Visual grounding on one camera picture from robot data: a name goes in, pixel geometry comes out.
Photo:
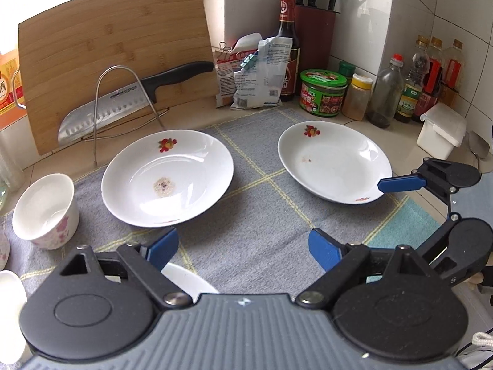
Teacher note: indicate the grey checked cloth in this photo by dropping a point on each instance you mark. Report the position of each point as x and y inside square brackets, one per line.
[250, 223]

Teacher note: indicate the teal binder clip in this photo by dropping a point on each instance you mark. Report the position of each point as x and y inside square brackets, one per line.
[248, 61]

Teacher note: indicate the metal spatula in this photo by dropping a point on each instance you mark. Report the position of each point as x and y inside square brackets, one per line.
[477, 144]

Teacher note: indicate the dark vinegar bottle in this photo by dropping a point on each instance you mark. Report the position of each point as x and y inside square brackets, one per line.
[287, 27]

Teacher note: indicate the white and red bag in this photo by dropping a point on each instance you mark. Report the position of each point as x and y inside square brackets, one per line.
[224, 83]

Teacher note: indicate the bamboo cutting board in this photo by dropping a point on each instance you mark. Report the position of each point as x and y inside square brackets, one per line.
[115, 27]

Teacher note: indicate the red-capped glass bottle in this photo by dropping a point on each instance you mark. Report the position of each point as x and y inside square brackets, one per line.
[385, 96]

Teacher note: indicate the orange liquor bottle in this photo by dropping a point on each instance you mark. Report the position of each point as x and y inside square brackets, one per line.
[7, 88]

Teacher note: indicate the small-stain white fruit-print plate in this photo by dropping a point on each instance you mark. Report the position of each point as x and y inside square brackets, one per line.
[335, 162]

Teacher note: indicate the clear glass jar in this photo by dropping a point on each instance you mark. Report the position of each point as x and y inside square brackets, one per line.
[7, 158]

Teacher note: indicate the white printed plastic bag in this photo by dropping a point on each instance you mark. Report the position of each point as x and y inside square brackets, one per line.
[265, 77]

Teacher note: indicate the speckled-stain white fruit-print plate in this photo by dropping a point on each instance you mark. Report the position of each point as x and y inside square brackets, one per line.
[185, 165]

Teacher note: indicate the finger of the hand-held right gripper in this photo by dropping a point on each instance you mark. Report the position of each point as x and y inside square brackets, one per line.
[400, 183]
[443, 239]

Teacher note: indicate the white plastic box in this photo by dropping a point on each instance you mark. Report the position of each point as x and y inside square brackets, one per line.
[441, 131]

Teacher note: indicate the green-capped spice jar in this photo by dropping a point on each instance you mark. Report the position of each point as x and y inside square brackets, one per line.
[346, 70]

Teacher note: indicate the red-label dark bottle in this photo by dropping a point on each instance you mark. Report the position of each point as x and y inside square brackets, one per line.
[429, 96]

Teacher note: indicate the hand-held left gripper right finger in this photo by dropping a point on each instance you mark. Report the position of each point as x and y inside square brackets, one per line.
[323, 248]

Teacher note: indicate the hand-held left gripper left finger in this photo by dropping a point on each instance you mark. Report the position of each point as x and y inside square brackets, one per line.
[163, 246]

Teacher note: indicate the green-label oil bottle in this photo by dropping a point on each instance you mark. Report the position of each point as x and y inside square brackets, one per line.
[410, 100]

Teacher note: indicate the green-lidded sauce jar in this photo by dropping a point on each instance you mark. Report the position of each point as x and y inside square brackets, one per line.
[322, 92]

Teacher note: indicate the yellow-capped spice bottle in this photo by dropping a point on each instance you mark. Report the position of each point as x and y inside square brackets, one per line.
[356, 100]

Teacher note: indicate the dark red knife block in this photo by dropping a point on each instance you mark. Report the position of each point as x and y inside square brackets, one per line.
[314, 38]

